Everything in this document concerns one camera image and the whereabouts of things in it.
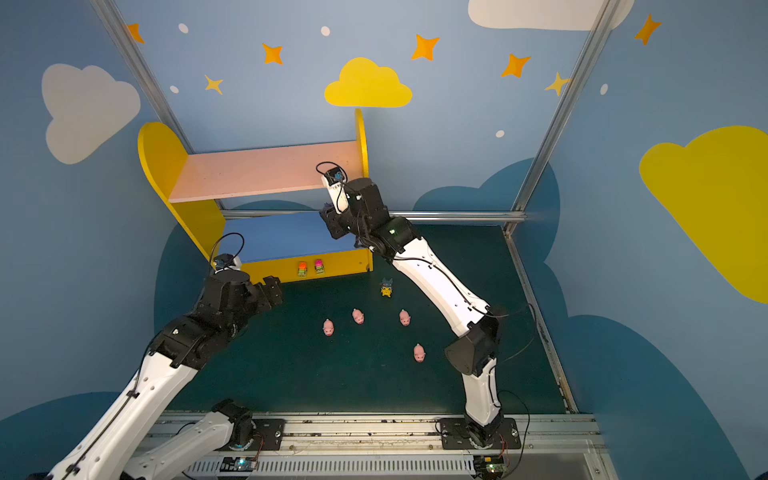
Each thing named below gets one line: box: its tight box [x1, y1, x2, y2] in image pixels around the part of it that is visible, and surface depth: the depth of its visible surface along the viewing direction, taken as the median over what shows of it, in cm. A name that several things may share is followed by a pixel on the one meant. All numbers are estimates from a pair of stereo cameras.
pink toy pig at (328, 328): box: [323, 318, 335, 337], surface depth 94 cm
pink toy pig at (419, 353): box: [414, 343, 425, 363], surface depth 89 cm
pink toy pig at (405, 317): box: [399, 308, 411, 327], surface depth 97 cm
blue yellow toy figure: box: [380, 277, 393, 298], surface depth 101 cm
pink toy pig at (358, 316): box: [352, 308, 365, 325], surface depth 97 cm
